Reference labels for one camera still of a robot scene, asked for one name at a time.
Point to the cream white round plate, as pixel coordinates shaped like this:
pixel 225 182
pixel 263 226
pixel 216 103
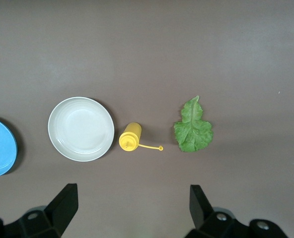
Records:
pixel 81 129

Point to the green lettuce leaf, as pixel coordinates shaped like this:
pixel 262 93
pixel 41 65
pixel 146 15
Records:
pixel 193 131

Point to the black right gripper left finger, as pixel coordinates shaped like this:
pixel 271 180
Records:
pixel 62 205

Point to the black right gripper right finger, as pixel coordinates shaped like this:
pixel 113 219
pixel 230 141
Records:
pixel 199 208

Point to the yellow squeeze sauce bottle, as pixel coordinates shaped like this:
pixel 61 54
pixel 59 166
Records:
pixel 130 138

